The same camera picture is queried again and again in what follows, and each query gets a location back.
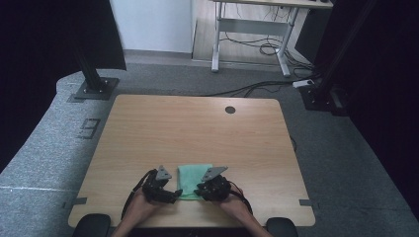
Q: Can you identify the black metal stand square base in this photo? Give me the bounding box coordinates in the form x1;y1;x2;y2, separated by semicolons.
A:
70;42;121;102

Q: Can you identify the person's right hand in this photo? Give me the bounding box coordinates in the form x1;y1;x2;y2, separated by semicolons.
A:
213;184;255;226

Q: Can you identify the white power strip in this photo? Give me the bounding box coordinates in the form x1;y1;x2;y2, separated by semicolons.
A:
292;78;316;90

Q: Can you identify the dark cabinet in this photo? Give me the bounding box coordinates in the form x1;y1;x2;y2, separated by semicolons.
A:
293;7;328;64

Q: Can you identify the long black floor cable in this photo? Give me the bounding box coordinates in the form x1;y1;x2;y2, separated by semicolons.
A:
201;79;299;99

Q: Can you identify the grey floor socket cover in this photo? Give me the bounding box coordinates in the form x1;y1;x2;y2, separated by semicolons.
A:
76;118;102;140

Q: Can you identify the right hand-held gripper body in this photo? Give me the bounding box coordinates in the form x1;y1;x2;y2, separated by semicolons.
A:
198;165;232;202

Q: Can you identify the left hand-held gripper black cable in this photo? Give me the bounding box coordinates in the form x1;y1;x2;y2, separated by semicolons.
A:
120;168;158;221

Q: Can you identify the tangle of black cables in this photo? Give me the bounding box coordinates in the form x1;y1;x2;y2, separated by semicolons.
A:
219;31;315;78

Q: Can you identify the green towel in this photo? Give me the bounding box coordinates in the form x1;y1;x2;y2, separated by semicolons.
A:
177;163;214;201

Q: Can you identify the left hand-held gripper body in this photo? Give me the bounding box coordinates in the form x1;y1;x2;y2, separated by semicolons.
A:
141;164;174;202

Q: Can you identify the black metal stand slanted post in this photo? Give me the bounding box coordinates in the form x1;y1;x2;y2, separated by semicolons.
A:
300;0;378;117

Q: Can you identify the white metal frame desk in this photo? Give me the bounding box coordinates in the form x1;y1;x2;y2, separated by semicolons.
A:
210;0;334;79

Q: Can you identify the grey tape strip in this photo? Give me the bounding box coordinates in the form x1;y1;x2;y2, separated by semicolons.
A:
298;197;320;209
61;197;89;209

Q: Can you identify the person's left hand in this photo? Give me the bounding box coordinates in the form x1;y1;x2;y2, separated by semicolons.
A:
126;188;166;226

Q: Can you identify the black curtain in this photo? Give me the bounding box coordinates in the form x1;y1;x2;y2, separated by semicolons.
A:
312;0;419;220
0;0;127;173

